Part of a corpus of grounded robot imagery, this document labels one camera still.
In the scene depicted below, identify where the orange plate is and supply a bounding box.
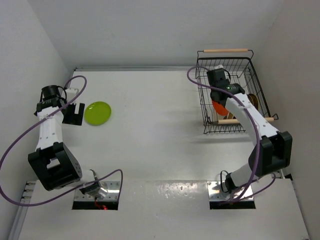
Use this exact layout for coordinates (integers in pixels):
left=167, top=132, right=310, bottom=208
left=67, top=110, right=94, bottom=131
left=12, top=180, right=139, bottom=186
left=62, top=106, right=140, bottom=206
left=212, top=100, right=229, bottom=116

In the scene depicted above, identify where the green plate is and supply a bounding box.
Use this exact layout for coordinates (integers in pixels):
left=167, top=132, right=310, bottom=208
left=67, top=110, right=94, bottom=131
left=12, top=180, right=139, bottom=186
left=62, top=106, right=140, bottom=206
left=84, top=101, right=112, bottom=126

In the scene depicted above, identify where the yellow patterned plate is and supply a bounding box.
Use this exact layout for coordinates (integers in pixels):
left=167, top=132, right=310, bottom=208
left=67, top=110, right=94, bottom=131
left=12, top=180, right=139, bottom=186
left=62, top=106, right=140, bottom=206
left=247, top=93, right=258, bottom=106
left=251, top=94, right=259, bottom=110

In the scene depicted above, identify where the cream plate with black mark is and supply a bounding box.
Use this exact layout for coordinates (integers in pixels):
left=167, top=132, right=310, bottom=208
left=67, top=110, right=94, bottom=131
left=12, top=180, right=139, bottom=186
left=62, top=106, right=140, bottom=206
left=223, top=112, right=236, bottom=120

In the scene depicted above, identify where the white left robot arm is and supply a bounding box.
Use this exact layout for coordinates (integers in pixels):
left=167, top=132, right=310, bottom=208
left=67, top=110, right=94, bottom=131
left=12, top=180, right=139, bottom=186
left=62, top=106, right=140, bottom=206
left=28, top=85, right=108, bottom=200

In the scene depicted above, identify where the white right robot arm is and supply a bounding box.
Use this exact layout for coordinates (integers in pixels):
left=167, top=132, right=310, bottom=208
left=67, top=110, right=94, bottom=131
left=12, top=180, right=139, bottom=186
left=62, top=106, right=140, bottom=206
left=206, top=67, right=293, bottom=193

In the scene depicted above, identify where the black wire dish rack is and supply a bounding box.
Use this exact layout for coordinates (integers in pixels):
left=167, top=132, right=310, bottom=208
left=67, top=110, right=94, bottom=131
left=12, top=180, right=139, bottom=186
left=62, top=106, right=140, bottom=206
left=190, top=50, right=279, bottom=134

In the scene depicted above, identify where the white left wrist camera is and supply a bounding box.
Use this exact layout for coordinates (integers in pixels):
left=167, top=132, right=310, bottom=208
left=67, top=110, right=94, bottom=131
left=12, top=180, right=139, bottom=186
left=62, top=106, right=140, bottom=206
left=65, top=88, right=79, bottom=102

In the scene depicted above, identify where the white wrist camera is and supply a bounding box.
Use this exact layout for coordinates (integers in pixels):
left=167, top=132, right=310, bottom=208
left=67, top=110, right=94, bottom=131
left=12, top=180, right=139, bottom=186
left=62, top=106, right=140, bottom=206
left=65, top=88, right=79, bottom=102
left=213, top=64, right=225, bottom=71

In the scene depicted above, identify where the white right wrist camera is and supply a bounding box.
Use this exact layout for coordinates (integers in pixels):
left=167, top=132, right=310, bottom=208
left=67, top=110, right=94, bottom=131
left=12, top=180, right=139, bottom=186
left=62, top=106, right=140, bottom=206
left=213, top=64, right=225, bottom=71

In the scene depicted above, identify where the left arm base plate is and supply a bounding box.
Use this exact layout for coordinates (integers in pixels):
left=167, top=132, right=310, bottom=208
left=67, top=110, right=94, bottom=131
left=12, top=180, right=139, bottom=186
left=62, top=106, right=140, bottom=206
left=73, top=181, right=120, bottom=202

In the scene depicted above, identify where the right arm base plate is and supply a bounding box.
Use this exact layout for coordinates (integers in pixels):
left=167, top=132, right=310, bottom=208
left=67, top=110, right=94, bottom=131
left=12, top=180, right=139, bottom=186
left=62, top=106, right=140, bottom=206
left=207, top=181, right=254, bottom=202

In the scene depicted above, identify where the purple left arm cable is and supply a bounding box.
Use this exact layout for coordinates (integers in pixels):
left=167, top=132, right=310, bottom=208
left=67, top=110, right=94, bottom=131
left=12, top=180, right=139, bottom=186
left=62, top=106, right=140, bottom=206
left=0, top=75, right=124, bottom=207

